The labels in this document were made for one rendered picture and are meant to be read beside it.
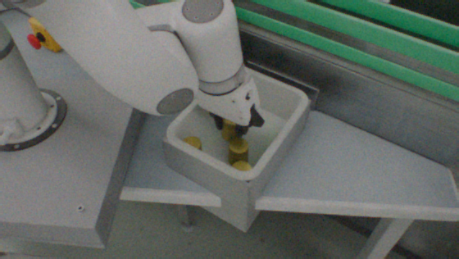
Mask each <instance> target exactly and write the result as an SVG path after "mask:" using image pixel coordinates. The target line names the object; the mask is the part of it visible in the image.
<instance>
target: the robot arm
mask: <svg viewBox="0 0 459 259"><path fill-rule="evenodd" d="M16 7H19V8H20V9H22V10H23V11H26V12H27V13H29V14H30V15H31V16H32V17H33V18H35V19H37V21H38V22H39V23H40V24H41V25H42V26H44V28H45V30H46V31H47V32H48V33H50V35H51V36H52V37H53V38H54V39H55V40H56V41H57V42H58V43H59V46H60V47H62V48H64V49H65V50H66V51H67V53H68V54H69V55H70V56H71V57H73V58H74V59H75V60H76V62H77V63H78V64H79V65H80V66H81V67H82V68H83V69H84V70H86V72H87V73H88V74H89V75H90V76H91V77H92V78H93V79H94V80H95V81H96V83H99V84H100V85H101V86H102V87H103V88H104V89H105V90H107V91H108V92H109V93H110V94H111V95H113V96H114V97H116V98H119V99H120V100H121V101H123V102H126V103H127V104H129V105H131V106H132V107H134V108H136V109H138V110H140V111H142V112H145V113H148V114H153V115H158V116H166V115H171V114H175V113H180V112H182V111H183V110H185V109H186V108H187V107H188V106H189V105H190V104H191V103H192V102H193V100H194V99H196V101H197V103H198V105H199V106H200V107H202V108H204V109H205V110H206V111H209V115H210V116H211V117H214V118H215V119H214V121H215V123H216V128H217V129H218V130H222V119H223V117H224V118H225V119H227V120H230V121H233V122H234V123H235V124H236V127H235V128H234V130H235V133H236V136H237V138H242V137H243V135H244V134H246V133H247V132H248V128H249V127H252V126H254V127H259V128H261V127H262V126H263V125H264V122H265V121H264V119H263V117H262V116H261V115H260V113H258V112H257V111H256V110H258V109H259V107H260V99H259V95H258V92H257V87H256V85H255V83H254V80H253V78H252V76H251V74H249V72H248V71H246V70H245V69H244V64H243V53H242V48H241V42H240V37H239V27H238V22H237V16H236V11H235V9H234V4H233V3H232V2H231V0H177V1H173V2H167V3H162V4H157V5H152V6H148V7H141V8H137V9H133V7H132V6H131V4H130V2H129V0H0V11H2V10H6V9H12V8H16ZM57 110H58V108H57V103H56V102H55V100H54V99H53V98H52V96H50V95H49V94H47V93H44V92H41V91H40V90H39V88H38V86H37V84H36V81H35V79H34V77H33V76H32V75H31V73H30V69H29V67H28V66H27V65H26V63H25V61H24V59H23V56H22V55H21V54H20V51H19V49H18V47H17V45H16V43H15V41H14V39H13V37H12V36H11V33H10V31H9V30H8V28H7V27H6V26H5V25H4V24H3V23H2V22H1V21H0V144H2V145H4V144H5V143H7V144H14V143H23V142H25V141H27V140H30V139H33V138H34V137H36V136H38V135H40V134H41V133H42V132H44V131H45V130H46V129H48V128H49V127H50V126H51V124H52V122H53V121H54V120H55V118H56V117H57Z"/></svg>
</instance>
